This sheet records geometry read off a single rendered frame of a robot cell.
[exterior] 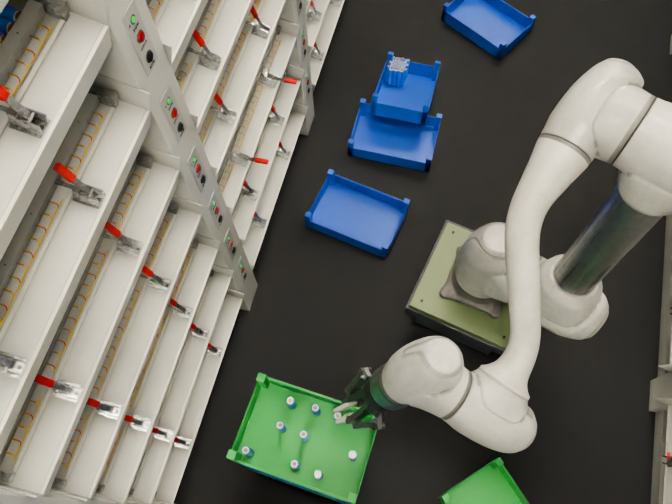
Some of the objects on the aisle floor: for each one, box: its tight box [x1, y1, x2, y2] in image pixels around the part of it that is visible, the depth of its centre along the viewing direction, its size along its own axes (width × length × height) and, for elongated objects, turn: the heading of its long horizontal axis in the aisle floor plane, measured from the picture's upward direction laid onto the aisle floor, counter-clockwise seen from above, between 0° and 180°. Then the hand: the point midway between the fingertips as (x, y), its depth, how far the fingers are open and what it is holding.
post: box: [98, 0, 258, 311], centre depth 124 cm, size 20×9×169 cm, turn 76°
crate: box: [441, 0, 536, 60], centre depth 241 cm, size 30×20×8 cm
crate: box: [304, 169, 410, 259], centre depth 207 cm, size 30×20×8 cm
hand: (346, 412), depth 136 cm, fingers closed, pressing on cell
